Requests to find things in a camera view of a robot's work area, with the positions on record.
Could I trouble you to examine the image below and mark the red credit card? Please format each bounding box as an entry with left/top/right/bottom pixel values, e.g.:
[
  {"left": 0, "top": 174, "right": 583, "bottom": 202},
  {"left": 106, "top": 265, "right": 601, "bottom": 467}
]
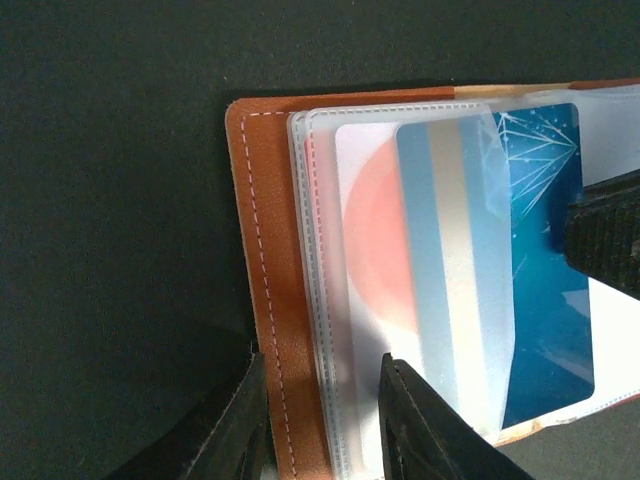
[{"left": 305, "top": 130, "right": 341, "bottom": 302}]

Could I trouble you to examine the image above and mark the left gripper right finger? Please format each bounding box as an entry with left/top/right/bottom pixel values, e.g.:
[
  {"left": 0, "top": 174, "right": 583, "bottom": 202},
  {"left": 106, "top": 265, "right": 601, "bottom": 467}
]
[{"left": 378, "top": 353, "right": 531, "bottom": 480}]

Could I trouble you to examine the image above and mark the brown leather card holder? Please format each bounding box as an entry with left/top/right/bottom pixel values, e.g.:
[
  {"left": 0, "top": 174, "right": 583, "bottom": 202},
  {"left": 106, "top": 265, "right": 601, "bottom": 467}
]
[{"left": 224, "top": 77, "right": 640, "bottom": 480}]

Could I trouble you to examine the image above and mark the blue credit card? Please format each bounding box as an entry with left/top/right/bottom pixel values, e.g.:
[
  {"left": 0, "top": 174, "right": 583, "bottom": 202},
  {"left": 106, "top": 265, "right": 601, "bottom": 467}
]
[{"left": 395, "top": 103, "right": 595, "bottom": 438}]

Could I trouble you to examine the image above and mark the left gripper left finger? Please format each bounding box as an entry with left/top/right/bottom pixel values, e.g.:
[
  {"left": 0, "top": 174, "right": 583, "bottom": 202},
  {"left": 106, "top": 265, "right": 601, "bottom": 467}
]
[{"left": 108, "top": 350, "right": 269, "bottom": 480}]

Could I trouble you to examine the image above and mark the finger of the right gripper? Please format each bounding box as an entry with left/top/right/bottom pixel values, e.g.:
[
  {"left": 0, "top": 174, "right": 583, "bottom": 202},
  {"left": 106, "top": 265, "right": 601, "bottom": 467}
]
[{"left": 564, "top": 170, "right": 640, "bottom": 299}]

